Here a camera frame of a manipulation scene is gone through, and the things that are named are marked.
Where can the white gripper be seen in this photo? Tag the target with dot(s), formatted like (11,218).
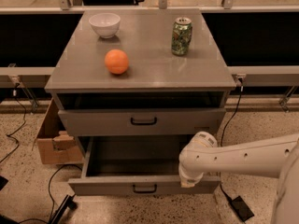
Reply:
(188,174)

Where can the grey drawer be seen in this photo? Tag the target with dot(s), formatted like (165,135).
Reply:
(168,121)
(136,165)

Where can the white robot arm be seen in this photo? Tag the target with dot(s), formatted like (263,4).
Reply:
(275,157)

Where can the grey drawer cabinet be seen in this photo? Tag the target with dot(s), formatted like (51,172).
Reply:
(201,76)

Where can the grey top drawer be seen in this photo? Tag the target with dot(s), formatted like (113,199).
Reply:
(168,121)

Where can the black power adapter right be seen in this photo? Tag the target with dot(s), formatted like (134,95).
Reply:
(241,209)

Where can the black device bottom left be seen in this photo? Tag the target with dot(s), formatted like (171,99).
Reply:
(68,202)

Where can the brown cardboard box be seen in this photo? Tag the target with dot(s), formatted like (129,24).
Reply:
(54,144)

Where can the orange fruit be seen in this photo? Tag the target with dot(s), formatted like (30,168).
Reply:
(116,61)

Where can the green soda can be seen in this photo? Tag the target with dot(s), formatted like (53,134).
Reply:
(181,36)

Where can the white ceramic bowl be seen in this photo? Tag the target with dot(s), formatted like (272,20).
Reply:
(106,25)

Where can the metal railing frame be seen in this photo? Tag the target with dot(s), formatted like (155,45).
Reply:
(262,76)

